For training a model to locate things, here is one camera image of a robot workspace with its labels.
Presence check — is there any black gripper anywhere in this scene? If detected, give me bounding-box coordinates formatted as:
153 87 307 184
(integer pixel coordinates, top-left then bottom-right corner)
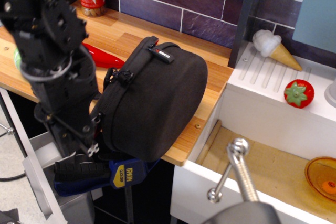
28 74 103 157

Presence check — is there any black zipper bag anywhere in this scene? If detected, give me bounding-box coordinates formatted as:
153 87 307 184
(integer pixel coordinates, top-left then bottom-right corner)
92 36 208 162

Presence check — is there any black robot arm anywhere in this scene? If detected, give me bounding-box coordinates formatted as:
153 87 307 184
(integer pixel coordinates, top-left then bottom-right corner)
1 0 99 156

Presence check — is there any blue Irwin bar clamp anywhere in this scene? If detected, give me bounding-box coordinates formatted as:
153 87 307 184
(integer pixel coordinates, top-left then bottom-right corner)
54 152 159 223

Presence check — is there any grey plastic bin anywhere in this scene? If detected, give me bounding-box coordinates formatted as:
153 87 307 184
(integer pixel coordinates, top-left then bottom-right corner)
21 132 95 223

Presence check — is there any red toy chili pepper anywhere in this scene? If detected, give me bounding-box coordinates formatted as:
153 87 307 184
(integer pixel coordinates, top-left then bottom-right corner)
82 43 125 69

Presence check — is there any green toy cabbage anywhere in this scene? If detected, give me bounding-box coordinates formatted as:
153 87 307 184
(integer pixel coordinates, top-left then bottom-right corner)
14 48 22 70

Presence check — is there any white toy sink unit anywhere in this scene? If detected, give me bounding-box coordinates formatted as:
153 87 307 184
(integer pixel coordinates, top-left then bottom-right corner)
170 44 335 223

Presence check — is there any toy ice cream cone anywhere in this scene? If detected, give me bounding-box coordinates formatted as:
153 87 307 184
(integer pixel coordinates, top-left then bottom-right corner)
252 29 302 71

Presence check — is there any red toy tomato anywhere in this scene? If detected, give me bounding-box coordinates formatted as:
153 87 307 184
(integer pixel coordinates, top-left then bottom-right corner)
283 79 315 109

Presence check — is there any orange plastic bowl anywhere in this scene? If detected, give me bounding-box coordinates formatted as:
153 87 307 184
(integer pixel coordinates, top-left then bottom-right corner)
305 156 335 203

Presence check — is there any grey knob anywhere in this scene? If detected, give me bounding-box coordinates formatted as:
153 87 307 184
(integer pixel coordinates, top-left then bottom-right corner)
324 80 336 108

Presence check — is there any dark shelf post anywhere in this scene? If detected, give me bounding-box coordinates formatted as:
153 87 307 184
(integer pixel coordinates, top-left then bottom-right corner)
228 0 260 68

